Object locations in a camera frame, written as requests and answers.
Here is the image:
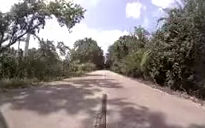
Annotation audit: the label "pale utility pole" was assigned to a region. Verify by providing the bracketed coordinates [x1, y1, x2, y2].
[23, 31, 31, 58]

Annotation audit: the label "grey cracked asphalt road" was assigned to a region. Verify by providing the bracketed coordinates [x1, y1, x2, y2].
[0, 69, 205, 128]

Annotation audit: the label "row of trees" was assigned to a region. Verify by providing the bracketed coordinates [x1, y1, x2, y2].
[64, 37, 106, 72]

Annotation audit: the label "large leafy tree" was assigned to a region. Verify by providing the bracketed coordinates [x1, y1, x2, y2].
[0, 0, 87, 58]

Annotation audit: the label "dense green roadside bushes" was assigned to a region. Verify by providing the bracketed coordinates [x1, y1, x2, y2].
[104, 0, 205, 100]

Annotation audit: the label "overgrown roadside verge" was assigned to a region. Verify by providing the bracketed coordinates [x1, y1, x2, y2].
[0, 39, 98, 90]

